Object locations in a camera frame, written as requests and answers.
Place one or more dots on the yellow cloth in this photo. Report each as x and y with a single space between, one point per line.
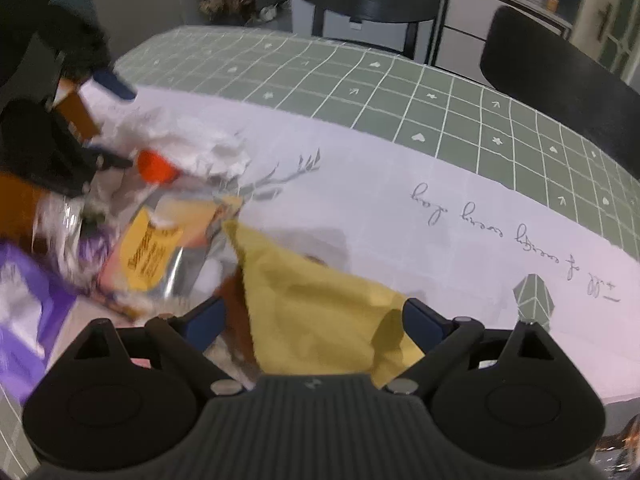
310 315

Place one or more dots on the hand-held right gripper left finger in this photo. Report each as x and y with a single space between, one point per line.
206 321

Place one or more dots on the green grid tablecloth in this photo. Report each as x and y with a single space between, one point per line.
400 90

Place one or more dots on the orange round cap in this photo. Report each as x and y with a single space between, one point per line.
156 167

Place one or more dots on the silver packet with yellow label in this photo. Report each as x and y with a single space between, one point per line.
157 255

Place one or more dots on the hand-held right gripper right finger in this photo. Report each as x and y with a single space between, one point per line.
423 326

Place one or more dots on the purple packet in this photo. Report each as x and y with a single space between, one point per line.
25 315

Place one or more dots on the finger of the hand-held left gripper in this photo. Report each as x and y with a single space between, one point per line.
111 160
116 83

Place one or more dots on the white cabinet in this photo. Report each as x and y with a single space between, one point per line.
492 30

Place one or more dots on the white printed cloth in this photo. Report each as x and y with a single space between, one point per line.
410 230

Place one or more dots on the white tissue paper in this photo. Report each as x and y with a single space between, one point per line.
195 142

